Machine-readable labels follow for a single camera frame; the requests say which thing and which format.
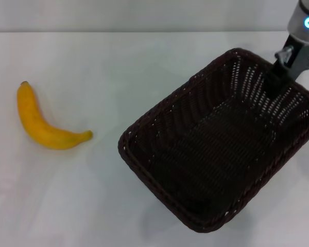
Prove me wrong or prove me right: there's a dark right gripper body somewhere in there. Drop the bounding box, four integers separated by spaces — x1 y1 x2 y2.
285 33 309 54

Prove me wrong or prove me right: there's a dark brown woven basket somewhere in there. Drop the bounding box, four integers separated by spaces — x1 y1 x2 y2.
117 47 309 234

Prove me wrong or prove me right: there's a yellow banana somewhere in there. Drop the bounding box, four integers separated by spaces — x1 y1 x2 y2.
16 81 94 150

